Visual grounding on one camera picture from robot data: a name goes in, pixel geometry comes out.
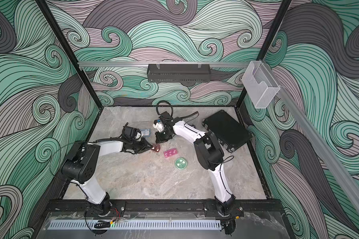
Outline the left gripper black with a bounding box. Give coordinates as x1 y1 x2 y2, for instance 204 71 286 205
130 138 154 154

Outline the dark red pillbox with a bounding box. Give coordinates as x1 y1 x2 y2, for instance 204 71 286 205
151 144 161 152

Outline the blue rectangular pillbox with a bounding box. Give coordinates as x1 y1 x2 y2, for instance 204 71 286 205
140 128 151 138

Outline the pink pillbox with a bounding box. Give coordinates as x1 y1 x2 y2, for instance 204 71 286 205
164 148 178 158

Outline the green round pillbox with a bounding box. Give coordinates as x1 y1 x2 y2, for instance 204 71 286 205
175 157 187 170

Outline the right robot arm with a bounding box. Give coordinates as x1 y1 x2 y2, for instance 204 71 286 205
153 112 235 217

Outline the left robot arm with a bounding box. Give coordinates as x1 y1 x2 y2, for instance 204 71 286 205
61 125 154 217

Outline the black flat case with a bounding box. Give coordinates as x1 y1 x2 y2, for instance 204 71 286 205
202 110 251 153

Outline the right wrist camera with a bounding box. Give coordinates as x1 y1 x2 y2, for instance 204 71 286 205
153 119 165 132

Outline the black wall tray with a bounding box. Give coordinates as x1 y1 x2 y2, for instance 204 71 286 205
147 64 211 84

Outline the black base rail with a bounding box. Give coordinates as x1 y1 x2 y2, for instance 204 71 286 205
45 199 283 216

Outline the clear plastic wall holder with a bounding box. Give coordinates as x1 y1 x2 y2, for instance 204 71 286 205
242 61 280 109

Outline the white slotted cable duct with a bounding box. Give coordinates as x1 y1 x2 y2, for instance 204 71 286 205
46 219 222 231

